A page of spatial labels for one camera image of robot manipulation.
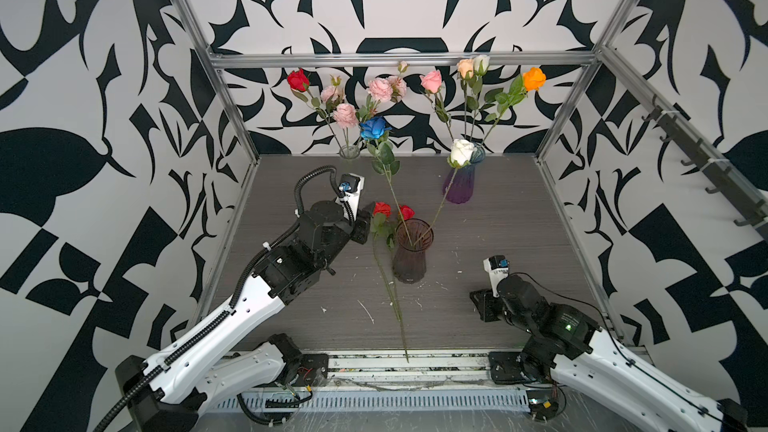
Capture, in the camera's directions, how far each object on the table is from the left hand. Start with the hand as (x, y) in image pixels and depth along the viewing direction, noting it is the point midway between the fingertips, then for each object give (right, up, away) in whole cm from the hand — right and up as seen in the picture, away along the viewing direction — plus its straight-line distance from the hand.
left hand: (365, 195), depth 68 cm
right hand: (+27, -26, +10) cm, 39 cm away
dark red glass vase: (+12, -12, +13) cm, 21 cm away
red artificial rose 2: (+11, -7, +32) cm, 35 cm away
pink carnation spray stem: (-7, +22, +17) cm, 29 cm away
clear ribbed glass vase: (-7, +13, +31) cm, 34 cm away
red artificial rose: (+4, -11, +31) cm, 33 cm away
